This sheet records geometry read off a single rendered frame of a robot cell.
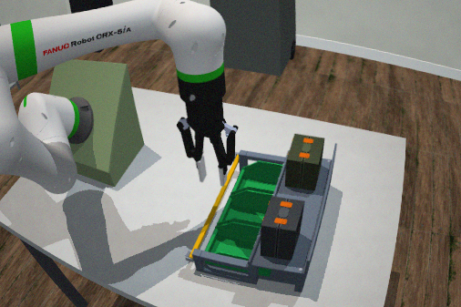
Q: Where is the yellow rail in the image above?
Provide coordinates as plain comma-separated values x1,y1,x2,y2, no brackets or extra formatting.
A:
189,155,239,259

